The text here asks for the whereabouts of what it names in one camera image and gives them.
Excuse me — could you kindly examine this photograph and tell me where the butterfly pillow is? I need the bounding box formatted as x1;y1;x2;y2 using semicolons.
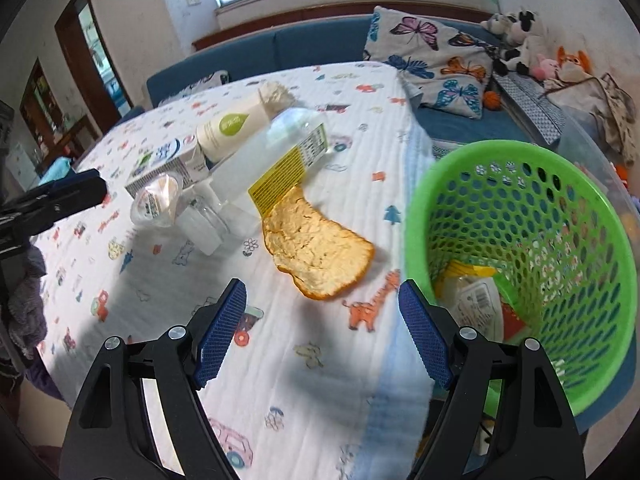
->
362;6;502;120

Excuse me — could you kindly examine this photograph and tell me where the cow plush toy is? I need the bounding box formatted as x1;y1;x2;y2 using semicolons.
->
495;7;551;77

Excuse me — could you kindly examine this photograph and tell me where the small jelly cup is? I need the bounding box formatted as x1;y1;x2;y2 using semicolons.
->
131;172;182;227

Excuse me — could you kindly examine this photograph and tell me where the blue sofa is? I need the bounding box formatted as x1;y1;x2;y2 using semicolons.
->
146;14;566;161

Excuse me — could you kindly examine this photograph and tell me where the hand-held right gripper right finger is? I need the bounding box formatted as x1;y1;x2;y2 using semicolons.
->
398;279;586;480

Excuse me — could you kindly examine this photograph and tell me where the person's left forearm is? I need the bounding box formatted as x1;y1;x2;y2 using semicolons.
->
0;244;49;363

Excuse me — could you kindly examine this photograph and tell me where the green plastic basket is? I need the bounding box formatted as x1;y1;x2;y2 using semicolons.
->
404;140;640;418

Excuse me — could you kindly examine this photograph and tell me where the brown door frame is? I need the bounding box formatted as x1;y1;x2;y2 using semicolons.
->
54;0;137;122

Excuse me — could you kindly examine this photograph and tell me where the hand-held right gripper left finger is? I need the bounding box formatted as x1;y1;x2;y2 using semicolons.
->
59;277;248;480

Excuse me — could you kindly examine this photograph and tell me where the grey white plush toy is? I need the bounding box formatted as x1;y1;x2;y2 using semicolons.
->
480;12;521;37

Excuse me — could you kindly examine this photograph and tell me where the blue chair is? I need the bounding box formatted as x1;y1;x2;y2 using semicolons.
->
572;372;632;433

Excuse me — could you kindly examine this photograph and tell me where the grey patterned box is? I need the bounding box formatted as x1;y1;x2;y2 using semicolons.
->
492;72;571;149

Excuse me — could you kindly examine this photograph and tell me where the clear box with yellow label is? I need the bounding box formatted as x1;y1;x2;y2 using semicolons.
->
209;107;332;233

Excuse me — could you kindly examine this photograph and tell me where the beige spotted cloth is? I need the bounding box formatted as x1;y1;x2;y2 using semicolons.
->
545;72;638;167

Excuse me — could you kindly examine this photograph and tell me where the green white milk carton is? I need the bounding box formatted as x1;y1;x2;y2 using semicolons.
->
125;135;211;200

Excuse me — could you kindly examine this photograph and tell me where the orange fox plush toy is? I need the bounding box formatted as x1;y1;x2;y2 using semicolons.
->
554;46;596;83

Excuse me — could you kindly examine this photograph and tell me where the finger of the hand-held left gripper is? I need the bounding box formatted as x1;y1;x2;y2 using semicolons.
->
0;169;108;243

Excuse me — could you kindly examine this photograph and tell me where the pink plush toy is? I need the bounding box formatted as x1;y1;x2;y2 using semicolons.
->
530;57;561;82

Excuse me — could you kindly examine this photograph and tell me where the slice of bread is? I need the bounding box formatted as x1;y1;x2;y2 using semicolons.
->
262;185;376;302

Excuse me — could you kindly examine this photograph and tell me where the white bottle with green drop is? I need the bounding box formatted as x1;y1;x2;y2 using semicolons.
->
196;100;273;159

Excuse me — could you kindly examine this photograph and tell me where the small clear plastic cup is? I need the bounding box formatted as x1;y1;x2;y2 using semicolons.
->
177;194;231;256

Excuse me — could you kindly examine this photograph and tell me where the yellow snack packet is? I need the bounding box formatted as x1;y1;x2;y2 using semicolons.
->
434;260;501;301

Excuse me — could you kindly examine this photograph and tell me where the small printed pillow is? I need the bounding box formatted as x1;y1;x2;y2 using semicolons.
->
172;71;233;103

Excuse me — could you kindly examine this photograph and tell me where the clear storage bin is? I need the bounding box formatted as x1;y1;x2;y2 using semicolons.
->
554;109;640;221

